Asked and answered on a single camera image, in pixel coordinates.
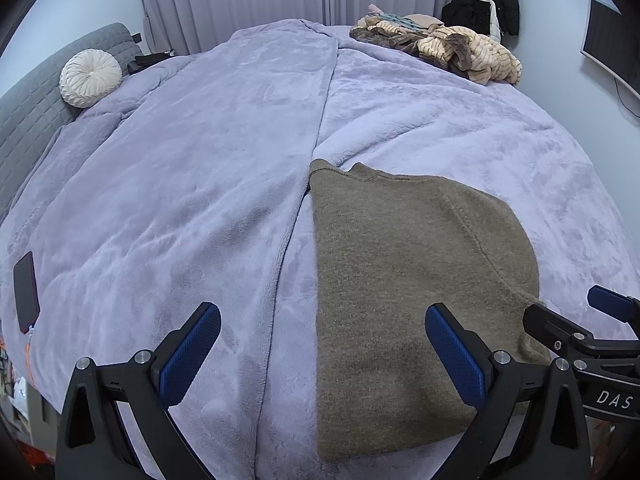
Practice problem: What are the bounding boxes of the black device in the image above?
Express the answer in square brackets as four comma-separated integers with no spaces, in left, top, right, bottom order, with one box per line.
[127,51,175,75]

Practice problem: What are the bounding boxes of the round white pleated pillow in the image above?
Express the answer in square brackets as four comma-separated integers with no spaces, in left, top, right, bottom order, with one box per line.
[59,49,123,109]

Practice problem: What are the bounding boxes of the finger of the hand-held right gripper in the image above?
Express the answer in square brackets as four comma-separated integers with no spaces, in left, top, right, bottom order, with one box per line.
[587,285,640,343]
[522,302,596,361]

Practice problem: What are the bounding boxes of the pink garment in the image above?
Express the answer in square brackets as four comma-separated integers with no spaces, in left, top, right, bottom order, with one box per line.
[356,4,388,28]

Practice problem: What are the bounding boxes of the pale pleated curtain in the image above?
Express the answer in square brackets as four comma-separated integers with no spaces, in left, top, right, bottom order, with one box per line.
[135,0,476,56]

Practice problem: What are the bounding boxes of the olive knit sweater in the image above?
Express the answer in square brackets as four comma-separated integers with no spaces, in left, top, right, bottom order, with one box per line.
[306,159,553,461]

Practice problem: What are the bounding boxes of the cream striped sweater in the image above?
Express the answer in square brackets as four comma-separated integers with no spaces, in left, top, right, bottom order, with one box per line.
[417,25,523,86]

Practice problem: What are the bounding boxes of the wall-mounted black monitor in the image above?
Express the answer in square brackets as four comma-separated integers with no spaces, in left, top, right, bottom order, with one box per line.
[581,0,640,106]

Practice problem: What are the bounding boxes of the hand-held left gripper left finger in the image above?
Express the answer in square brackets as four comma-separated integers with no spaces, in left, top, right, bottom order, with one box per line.
[56,301,222,480]

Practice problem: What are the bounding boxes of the teal patterned garment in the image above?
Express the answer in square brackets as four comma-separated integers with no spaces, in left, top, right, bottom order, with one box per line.
[375,15,426,32]

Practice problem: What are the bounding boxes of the dark brown garment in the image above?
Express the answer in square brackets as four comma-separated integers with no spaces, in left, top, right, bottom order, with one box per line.
[349,25,426,58]

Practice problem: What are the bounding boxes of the black puffer jacket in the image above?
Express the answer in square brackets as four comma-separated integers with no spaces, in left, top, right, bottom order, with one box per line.
[441,0,521,42]

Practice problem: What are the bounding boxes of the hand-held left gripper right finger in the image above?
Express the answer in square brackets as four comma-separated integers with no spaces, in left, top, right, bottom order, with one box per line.
[425,302,593,480]

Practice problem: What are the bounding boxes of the black monitor cable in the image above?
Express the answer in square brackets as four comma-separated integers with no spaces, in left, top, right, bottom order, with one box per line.
[614,77,640,120]

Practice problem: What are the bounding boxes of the black smartphone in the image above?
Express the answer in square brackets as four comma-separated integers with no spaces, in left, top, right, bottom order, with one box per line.
[12,251,41,334]

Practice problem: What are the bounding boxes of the grey quilted headboard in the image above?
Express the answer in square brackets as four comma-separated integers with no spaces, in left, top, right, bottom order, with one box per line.
[0,22,143,226]

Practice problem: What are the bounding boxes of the lavender fleece blanket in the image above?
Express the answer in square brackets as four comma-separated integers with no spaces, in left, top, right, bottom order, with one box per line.
[0,19,640,480]

